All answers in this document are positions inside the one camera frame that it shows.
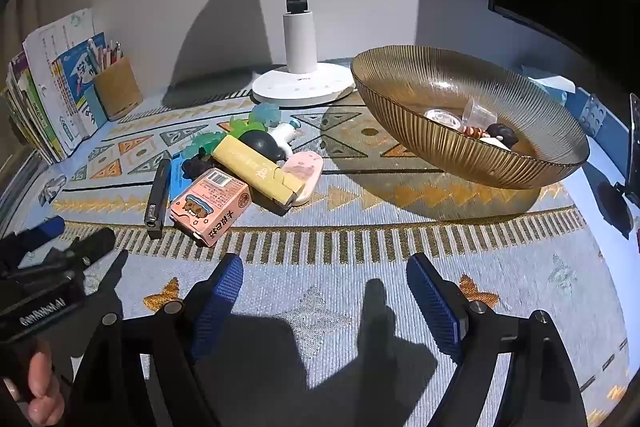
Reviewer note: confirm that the blue-teal dinosaur toy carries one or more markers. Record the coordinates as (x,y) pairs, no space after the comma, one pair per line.
(265,112)

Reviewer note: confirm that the black phone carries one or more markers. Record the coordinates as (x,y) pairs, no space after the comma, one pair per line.
(635,142)

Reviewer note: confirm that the cork pen holder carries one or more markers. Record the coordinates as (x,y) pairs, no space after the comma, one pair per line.
(119,89)

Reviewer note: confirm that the small clear plastic cup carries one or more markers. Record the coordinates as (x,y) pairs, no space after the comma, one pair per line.
(477,112)

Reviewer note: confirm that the row of books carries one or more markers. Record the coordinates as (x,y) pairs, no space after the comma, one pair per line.
(45,82)

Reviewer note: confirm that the black slim box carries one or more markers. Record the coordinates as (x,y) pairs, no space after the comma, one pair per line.
(157,199)

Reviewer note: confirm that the black and white toy figure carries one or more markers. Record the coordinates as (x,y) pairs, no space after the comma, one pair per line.
(267,144)

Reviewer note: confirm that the pink eraser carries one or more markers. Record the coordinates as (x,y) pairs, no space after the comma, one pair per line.
(305,172)

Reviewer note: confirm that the dark brown toy figure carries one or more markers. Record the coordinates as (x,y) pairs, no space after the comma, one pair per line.
(196,166)

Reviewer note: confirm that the pale yellow long box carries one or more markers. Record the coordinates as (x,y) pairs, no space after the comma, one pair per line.
(255,169)

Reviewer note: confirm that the pink cartoon box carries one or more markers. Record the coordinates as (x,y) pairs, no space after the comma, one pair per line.
(210,204)

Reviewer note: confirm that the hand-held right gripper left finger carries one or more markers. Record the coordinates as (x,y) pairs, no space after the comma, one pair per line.
(216,307)

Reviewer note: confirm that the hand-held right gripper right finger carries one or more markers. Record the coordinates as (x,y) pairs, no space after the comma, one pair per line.
(434,307)

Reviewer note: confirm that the bunch of pens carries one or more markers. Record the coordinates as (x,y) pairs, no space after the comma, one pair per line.
(107,54)

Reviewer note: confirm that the round clear plastic lid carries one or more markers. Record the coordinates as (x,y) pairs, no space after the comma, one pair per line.
(442,117)

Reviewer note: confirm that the dark-haired toy figure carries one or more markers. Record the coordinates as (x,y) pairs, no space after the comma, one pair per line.
(500,133)

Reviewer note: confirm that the person's left hand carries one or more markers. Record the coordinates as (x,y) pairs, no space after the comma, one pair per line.
(40,384)

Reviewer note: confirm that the blue tray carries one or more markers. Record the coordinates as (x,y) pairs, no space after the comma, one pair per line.
(612,142)

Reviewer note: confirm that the sea green dinosaur toy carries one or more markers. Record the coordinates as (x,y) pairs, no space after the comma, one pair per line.
(200,145)

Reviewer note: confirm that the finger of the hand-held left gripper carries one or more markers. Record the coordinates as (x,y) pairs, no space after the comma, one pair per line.
(45,229)
(92,244)

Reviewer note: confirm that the white charger cube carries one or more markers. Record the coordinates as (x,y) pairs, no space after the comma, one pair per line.
(495,143)

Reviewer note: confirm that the amber ribbed glass bowl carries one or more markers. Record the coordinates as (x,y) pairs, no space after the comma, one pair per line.
(400,107)

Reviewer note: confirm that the white desk lamp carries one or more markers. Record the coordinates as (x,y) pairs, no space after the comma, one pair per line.
(300,42)

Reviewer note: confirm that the lime green dinosaur toy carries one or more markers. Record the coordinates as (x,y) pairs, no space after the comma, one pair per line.
(241,126)

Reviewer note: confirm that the grey studded plate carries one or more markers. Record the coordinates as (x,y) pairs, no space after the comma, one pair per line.
(595,114)

